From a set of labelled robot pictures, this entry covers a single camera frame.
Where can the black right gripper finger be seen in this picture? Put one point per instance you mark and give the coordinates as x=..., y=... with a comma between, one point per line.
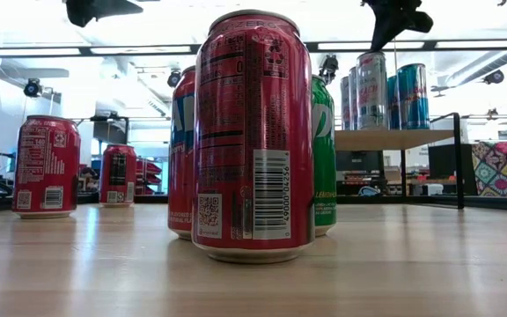
x=418, y=22
x=387, y=26

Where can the green Sprite can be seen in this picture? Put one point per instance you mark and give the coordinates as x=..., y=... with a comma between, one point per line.
x=325, y=154

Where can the wooden shelf with black legs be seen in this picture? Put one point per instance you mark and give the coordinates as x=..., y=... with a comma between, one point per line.
x=385, y=140

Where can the red Coca-Cola can black label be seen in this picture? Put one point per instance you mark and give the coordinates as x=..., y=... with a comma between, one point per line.
x=118, y=176

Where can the red Coca-Cola original can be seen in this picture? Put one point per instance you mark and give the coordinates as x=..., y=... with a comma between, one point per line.
x=46, y=167

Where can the person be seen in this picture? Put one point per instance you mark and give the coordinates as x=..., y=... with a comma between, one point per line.
x=87, y=176

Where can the red Fanta strawberry can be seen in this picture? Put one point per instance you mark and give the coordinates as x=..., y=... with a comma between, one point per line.
x=182, y=154

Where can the blue white bag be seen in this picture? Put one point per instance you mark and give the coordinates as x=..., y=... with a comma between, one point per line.
x=369, y=192

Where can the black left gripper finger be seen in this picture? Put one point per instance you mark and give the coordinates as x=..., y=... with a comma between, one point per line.
x=115, y=6
x=82, y=11

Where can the silver Celsius peach can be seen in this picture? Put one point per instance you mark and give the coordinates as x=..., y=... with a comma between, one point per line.
x=344, y=105
x=353, y=105
x=372, y=97

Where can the black ceiling camera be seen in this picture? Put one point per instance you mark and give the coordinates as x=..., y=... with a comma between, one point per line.
x=493, y=77
x=174, y=78
x=329, y=66
x=32, y=88

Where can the blue silver Red Bull can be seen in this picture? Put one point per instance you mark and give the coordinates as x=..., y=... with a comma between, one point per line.
x=392, y=105
x=414, y=105

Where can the red storage bins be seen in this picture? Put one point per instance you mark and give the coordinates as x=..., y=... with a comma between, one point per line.
x=148, y=176

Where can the colourful patchwork quilt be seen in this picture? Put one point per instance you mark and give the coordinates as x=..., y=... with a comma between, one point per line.
x=502, y=169

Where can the black mounted box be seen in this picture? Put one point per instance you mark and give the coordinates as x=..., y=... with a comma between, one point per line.
x=110, y=132

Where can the black monitor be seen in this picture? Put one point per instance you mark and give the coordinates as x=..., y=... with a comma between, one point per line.
x=359, y=160
x=443, y=163

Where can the red zero sugar soda can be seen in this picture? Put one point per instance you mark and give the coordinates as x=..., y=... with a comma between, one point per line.
x=253, y=141

